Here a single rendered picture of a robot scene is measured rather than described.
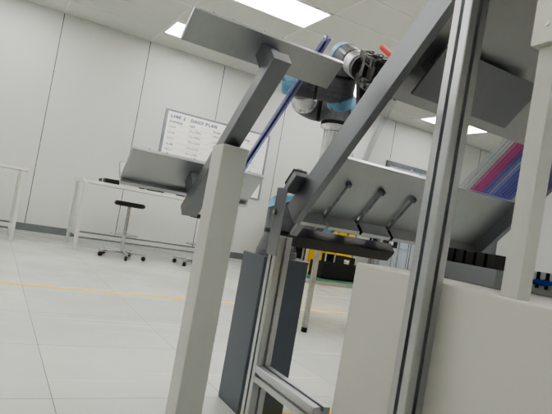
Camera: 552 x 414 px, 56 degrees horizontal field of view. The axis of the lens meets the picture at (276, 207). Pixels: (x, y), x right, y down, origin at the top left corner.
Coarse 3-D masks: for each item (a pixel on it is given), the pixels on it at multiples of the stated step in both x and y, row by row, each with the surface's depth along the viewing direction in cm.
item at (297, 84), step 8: (328, 40) 107; (320, 48) 108; (296, 80) 114; (296, 88) 115; (288, 96) 116; (280, 104) 119; (288, 104) 118; (280, 112) 120; (272, 120) 121; (264, 128) 124; (272, 128) 123; (264, 136) 125; (256, 144) 126; (256, 152) 128; (248, 160) 130
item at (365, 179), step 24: (360, 168) 128; (384, 168) 131; (336, 192) 133; (360, 192) 135; (384, 192) 136; (408, 192) 140; (480, 192) 148; (336, 216) 140; (384, 216) 145; (408, 216) 147; (456, 216) 153; (480, 216) 155; (456, 240) 162
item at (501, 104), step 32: (512, 0) 103; (448, 32) 105; (512, 32) 109; (416, 64) 109; (480, 64) 108; (512, 64) 115; (416, 96) 116; (480, 96) 115; (512, 96) 117; (480, 128) 128; (512, 128) 131
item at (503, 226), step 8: (512, 208) 156; (504, 216) 158; (512, 216) 155; (496, 224) 160; (504, 224) 157; (488, 232) 162; (496, 232) 159; (504, 232) 158; (480, 240) 164; (488, 240) 161; (496, 240) 160; (480, 248) 163; (488, 248) 162
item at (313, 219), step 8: (312, 216) 135; (320, 216) 137; (328, 216) 139; (304, 224) 133; (312, 224) 134; (320, 224) 134; (328, 224) 136; (336, 224) 138; (344, 224) 140; (352, 224) 141; (360, 224) 143; (368, 224) 145; (352, 232) 140; (360, 232) 142; (368, 232) 142; (376, 232) 144; (384, 232) 146; (392, 232) 148; (400, 232) 150; (408, 232) 152; (392, 240) 147; (400, 240) 148; (408, 240) 149; (456, 248) 159; (464, 248) 161; (472, 248) 164
